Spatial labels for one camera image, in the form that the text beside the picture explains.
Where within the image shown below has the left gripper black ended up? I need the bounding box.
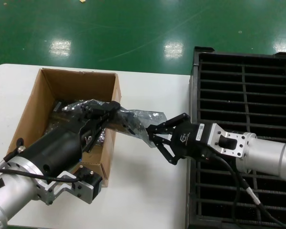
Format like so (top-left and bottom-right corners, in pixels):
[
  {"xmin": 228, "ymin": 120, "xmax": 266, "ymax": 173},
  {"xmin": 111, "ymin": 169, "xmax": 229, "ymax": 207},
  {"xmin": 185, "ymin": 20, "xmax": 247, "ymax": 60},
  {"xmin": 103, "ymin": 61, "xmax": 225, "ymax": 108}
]
[{"xmin": 20, "ymin": 101, "xmax": 122, "ymax": 179}]

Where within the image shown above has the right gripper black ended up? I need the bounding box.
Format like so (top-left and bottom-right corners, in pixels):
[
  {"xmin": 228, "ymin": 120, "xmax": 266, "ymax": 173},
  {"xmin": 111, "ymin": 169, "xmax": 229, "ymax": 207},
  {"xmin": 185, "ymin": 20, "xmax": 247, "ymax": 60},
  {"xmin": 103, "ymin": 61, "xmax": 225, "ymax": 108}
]
[{"xmin": 146, "ymin": 112, "xmax": 215, "ymax": 166}]

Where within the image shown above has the grey antistatic bag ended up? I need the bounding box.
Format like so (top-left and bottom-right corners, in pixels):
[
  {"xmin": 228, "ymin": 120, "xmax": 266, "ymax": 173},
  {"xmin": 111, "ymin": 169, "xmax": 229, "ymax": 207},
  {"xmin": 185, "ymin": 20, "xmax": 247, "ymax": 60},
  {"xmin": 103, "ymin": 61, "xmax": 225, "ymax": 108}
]
[{"xmin": 61, "ymin": 98, "xmax": 168, "ymax": 149}]

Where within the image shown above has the bagged graphics card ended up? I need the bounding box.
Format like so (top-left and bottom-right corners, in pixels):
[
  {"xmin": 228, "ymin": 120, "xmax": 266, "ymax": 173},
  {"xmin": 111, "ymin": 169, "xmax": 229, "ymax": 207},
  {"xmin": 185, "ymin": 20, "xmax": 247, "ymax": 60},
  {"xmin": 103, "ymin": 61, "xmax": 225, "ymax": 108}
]
[{"xmin": 46, "ymin": 99, "xmax": 108, "ymax": 146}]

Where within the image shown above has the brown cardboard box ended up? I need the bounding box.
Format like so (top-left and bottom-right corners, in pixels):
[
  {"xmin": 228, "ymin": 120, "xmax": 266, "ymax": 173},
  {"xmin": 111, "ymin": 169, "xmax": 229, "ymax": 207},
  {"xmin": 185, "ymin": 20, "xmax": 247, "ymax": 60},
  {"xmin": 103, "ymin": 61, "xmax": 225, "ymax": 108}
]
[{"xmin": 5, "ymin": 68, "xmax": 122, "ymax": 188}]

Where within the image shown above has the black slotted plastic container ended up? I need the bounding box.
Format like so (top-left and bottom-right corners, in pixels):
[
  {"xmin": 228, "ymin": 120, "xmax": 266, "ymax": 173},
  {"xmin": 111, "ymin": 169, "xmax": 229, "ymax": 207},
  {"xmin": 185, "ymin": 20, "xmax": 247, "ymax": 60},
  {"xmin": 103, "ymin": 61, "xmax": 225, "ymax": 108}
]
[{"xmin": 185, "ymin": 46, "xmax": 286, "ymax": 229}]

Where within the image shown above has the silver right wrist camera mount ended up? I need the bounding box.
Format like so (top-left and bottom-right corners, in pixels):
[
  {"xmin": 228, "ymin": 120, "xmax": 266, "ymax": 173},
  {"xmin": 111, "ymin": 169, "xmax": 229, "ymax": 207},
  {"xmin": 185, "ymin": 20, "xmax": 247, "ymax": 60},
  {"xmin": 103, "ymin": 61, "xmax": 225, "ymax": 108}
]
[{"xmin": 207, "ymin": 123, "xmax": 250, "ymax": 160}]

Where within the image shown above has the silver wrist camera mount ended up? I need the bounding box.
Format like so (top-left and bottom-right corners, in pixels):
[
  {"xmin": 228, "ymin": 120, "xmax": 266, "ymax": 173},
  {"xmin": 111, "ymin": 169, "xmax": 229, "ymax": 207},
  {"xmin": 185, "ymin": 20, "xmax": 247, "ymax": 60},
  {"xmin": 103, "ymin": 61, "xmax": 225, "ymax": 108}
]
[
  {"xmin": 37, "ymin": 166, "xmax": 103, "ymax": 206},
  {"xmin": 207, "ymin": 123, "xmax": 250, "ymax": 160}
]

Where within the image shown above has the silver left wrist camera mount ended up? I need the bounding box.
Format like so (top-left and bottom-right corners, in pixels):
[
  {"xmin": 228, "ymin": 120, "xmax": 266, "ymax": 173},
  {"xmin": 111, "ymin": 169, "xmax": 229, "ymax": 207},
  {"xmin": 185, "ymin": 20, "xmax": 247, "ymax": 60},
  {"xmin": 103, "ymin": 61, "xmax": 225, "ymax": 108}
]
[{"xmin": 37, "ymin": 166, "xmax": 103, "ymax": 206}]

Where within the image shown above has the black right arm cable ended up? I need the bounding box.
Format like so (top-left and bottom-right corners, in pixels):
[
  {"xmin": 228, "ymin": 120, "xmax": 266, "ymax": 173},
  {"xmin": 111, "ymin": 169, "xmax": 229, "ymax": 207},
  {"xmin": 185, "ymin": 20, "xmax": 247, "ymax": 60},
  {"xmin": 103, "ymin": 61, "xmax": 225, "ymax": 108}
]
[{"xmin": 197, "ymin": 152, "xmax": 286, "ymax": 229}]

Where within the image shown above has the black left camera cable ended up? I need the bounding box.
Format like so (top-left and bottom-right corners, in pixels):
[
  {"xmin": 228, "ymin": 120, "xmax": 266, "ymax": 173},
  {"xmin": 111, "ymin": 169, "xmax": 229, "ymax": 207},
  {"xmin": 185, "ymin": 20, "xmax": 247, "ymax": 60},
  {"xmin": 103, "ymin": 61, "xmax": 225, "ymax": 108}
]
[{"xmin": 0, "ymin": 168, "xmax": 87, "ymax": 184}]

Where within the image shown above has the black left gripper connector cable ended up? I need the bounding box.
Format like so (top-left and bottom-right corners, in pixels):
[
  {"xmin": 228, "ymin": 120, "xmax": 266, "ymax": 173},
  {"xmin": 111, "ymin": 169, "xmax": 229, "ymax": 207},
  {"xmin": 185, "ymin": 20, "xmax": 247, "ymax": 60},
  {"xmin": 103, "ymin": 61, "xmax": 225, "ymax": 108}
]
[{"xmin": 0, "ymin": 137, "xmax": 25, "ymax": 171}]

